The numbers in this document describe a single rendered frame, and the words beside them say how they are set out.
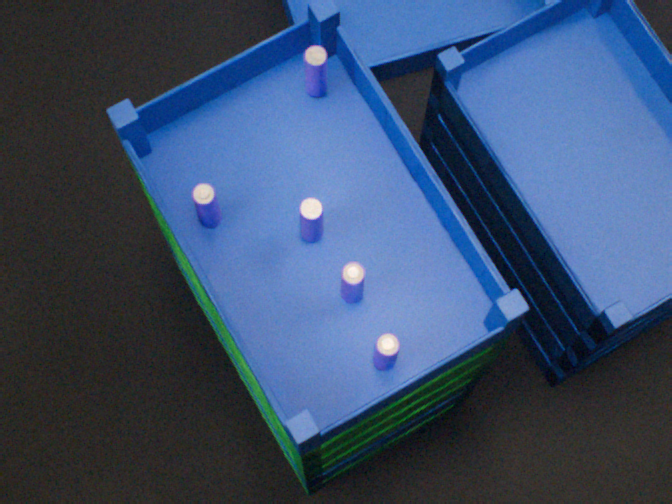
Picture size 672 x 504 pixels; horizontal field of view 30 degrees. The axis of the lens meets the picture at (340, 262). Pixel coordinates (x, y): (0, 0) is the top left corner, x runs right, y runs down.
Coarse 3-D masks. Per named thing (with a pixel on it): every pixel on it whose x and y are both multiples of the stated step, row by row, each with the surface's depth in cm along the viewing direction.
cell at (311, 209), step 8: (304, 200) 95; (312, 200) 95; (304, 208) 95; (312, 208) 95; (320, 208) 95; (304, 216) 94; (312, 216) 94; (320, 216) 95; (304, 224) 96; (312, 224) 96; (320, 224) 97; (304, 232) 98; (312, 232) 98; (320, 232) 99; (312, 240) 100
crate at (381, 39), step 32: (288, 0) 144; (352, 0) 150; (384, 0) 150; (416, 0) 150; (448, 0) 150; (480, 0) 150; (512, 0) 150; (544, 0) 142; (352, 32) 149; (384, 32) 149; (416, 32) 149; (448, 32) 149; (480, 32) 144; (384, 64) 143; (416, 64) 146
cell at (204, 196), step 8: (200, 184) 95; (208, 184) 95; (192, 192) 95; (200, 192) 95; (208, 192) 95; (200, 200) 95; (208, 200) 95; (216, 200) 96; (200, 208) 96; (208, 208) 96; (216, 208) 97; (200, 216) 98; (208, 216) 98; (216, 216) 99; (208, 224) 100; (216, 224) 100
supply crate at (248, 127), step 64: (320, 0) 98; (256, 64) 102; (128, 128) 96; (192, 128) 103; (256, 128) 103; (320, 128) 103; (384, 128) 102; (256, 192) 102; (320, 192) 102; (384, 192) 102; (192, 256) 95; (256, 256) 100; (320, 256) 100; (384, 256) 100; (448, 256) 100; (256, 320) 99; (320, 320) 99; (384, 320) 99; (448, 320) 99; (512, 320) 92; (320, 384) 98; (384, 384) 98
